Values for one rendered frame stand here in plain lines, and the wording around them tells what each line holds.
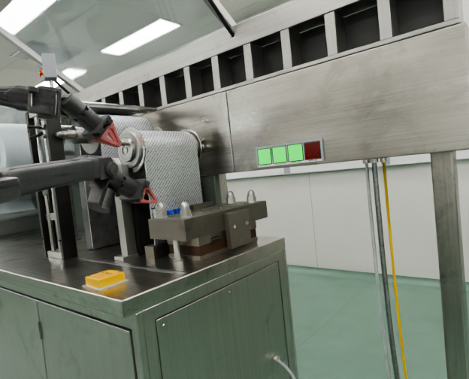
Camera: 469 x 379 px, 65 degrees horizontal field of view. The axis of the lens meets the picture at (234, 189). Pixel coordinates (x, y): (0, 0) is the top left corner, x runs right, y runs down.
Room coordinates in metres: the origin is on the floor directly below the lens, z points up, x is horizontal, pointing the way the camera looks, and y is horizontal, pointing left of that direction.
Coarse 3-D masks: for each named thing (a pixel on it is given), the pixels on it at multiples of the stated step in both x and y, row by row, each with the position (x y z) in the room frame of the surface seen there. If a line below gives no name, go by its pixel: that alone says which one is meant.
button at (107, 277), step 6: (108, 270) 0.95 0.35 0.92; (90, 276) 0.90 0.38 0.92; (96, 276) 0.90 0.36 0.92; (102, 276) 0.89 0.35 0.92; (108, 276) 0.89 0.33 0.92; (114, 276) 0.89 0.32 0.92; (120, 276) 0.91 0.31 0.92; (90, 282) 0.89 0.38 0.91; (96, 282) 0.87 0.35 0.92; (102, 282) 0.87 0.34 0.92; (108, 282) 0.88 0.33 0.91; (114, 282) 0.89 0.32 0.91
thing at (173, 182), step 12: (156, 168) 1.19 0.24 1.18; (168, 168) 1.23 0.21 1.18; (180, 168) 1.27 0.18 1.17; (192, 168) 1.31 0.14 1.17; (156, 180) 1.19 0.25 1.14; (168, 180) 1.22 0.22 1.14; (180, 180) 1.27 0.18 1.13; (192, 180) 1.31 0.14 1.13; (156, 192) 1.18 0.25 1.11; (168, 192) 1.22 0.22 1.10; (180, 192) 1.26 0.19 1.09; (192, 192) 1.30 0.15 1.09; (156, 204) 1.18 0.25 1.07; (168, 204) 1.22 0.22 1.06; (180, 204) 1.26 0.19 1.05; (192, 204) 1.30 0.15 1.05
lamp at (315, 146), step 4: (304, 144) 1.15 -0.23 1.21; (308, 144) 1.14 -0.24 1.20; (312, 144) 1.13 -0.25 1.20; (316, 144) 1.12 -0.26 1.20; (308, 148) 1.14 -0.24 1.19; (312, 148) 1.13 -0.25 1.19; (316, 148) 1.12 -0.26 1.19; (308, 152) 1.14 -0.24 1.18; (312, 152) 1.13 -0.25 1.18; (316, 152) 1.13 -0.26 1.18; (308, 156) 1.14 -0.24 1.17; (312, 156) 1.14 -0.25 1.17; (316, 156) 1.13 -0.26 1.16
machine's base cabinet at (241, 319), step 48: (0, 288) 1.32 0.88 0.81; (240, 288) 1.07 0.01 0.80; (288, 288) 1.26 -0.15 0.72; (0, 336) 1.36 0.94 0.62; (48, 336) 1.09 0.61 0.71; (96, 336) 0.90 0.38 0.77; (144, 336) 0.80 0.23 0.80; (192, 336) 0.91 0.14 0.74; (240, 336) 1.05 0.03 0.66; (288, 336) 1.24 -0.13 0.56
